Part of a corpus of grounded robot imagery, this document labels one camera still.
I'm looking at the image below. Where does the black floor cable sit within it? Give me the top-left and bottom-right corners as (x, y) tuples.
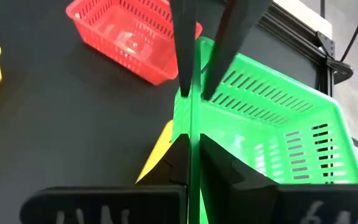
(339, 0), (358, 63)

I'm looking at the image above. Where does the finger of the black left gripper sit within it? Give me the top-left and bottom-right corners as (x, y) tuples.
(201, 0), (273, 101)
(169, 0), (198, 98)

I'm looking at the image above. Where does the black aluminium table frame rail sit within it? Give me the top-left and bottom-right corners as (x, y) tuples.
(258, 2), (354, 98)

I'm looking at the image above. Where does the green plastic slotted basket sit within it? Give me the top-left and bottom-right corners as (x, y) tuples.
(171, 35), (358, 224)

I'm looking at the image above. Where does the red plastic slotted basket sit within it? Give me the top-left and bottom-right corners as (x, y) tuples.
(65, 0), (203, 86)

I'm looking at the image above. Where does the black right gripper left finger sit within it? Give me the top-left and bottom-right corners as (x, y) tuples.
(134, 133), (190, 187)

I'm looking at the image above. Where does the white flat board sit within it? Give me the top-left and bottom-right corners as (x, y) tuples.
(273, 0), (333, 40)

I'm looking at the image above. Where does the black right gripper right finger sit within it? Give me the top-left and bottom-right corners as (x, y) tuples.
(199, 133), (280, 224)

